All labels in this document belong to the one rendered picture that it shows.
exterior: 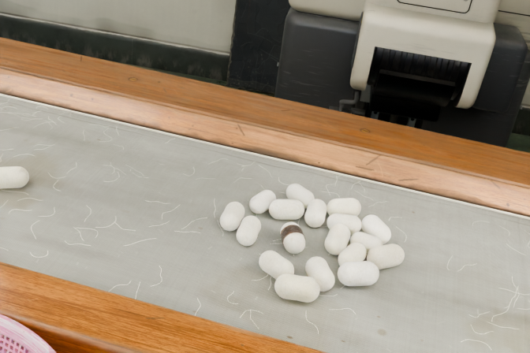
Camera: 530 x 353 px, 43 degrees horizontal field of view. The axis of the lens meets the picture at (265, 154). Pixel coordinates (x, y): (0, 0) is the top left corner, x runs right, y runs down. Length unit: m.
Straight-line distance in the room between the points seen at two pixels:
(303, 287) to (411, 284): 0.11
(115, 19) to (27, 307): 2.40
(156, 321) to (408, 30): 0.77
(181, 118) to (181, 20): 1.98
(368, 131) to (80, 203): 0.35
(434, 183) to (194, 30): 2.09
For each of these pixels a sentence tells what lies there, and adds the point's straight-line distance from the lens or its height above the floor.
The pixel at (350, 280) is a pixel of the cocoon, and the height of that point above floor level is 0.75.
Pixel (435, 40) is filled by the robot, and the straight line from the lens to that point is 1.17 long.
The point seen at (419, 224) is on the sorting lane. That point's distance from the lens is 0.72.
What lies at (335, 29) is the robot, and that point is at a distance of 1.48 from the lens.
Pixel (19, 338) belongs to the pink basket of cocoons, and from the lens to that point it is 0.52.
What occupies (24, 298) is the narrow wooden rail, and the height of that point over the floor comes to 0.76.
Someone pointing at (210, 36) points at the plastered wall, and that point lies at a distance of 2.78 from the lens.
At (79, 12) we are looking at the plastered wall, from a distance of 2.93.
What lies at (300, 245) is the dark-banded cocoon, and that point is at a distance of 0.63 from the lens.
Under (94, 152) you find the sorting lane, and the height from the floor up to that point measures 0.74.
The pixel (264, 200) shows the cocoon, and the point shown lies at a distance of 0.68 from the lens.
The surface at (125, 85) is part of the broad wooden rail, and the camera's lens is 0.87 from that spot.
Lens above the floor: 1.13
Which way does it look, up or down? 29 degrees down
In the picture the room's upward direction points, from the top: 8 degrees clockwise
